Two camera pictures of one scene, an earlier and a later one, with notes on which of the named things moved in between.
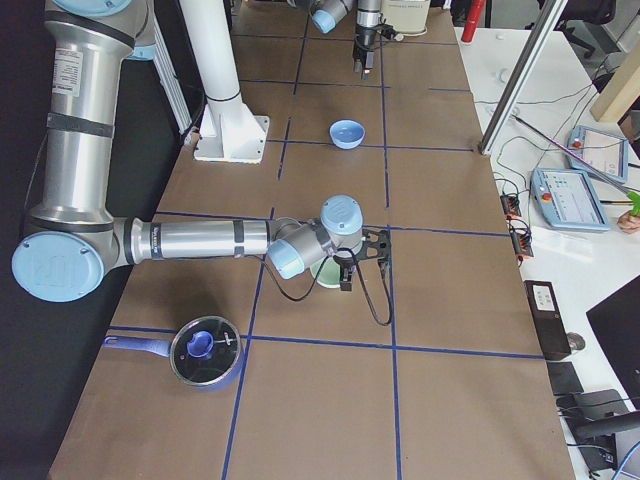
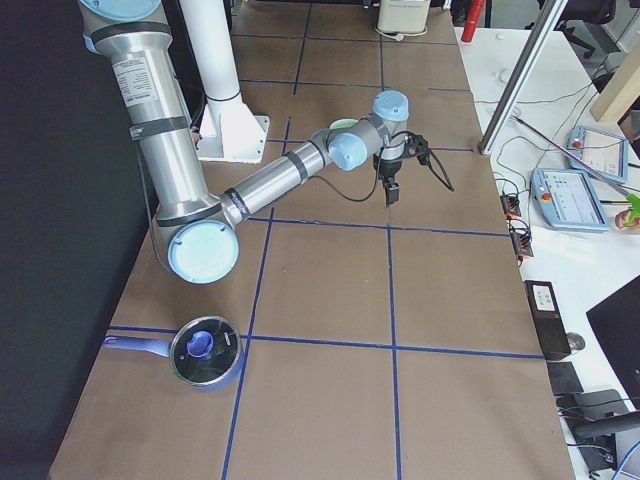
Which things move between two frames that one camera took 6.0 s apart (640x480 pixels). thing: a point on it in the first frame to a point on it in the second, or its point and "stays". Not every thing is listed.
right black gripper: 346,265 to 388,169
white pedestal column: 228,131 stays
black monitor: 616,321 stays
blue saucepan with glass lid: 206,351 stays
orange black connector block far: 511,206 stays
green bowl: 329,274 to 343,123
